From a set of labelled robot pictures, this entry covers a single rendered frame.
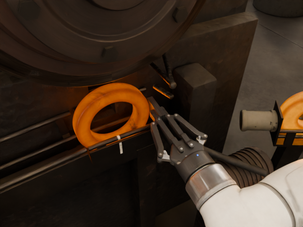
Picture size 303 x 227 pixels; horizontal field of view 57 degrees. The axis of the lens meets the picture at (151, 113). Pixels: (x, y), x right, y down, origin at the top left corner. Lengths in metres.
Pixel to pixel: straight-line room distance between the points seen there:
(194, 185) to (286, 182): 0.16
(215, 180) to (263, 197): 0.09
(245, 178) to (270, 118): 0.20
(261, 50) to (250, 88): 0.57
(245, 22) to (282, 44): 1.90
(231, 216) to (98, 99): 0.34
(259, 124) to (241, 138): 0.91
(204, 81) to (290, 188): 0.31
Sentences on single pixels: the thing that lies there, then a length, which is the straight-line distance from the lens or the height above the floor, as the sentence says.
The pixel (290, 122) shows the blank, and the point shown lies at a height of 0.69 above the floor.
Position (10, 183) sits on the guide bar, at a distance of 0.68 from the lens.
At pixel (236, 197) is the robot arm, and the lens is 0.53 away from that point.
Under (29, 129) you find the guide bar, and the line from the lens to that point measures 0.69.
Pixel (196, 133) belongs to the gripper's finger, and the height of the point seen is 0.75.
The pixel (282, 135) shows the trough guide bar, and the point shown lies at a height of 0.65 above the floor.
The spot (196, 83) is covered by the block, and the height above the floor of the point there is 0.80.
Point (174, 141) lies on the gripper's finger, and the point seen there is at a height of 0.75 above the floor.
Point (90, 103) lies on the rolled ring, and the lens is 0.59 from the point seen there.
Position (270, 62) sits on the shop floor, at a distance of 2.44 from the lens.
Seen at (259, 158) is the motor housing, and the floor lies 0.53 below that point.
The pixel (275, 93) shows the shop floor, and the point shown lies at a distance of 2.11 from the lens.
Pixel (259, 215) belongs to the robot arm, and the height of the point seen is 0.77.
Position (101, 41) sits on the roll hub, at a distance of 0.41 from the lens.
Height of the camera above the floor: 1.21
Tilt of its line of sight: 43 degrees down
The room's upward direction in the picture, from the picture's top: straight up
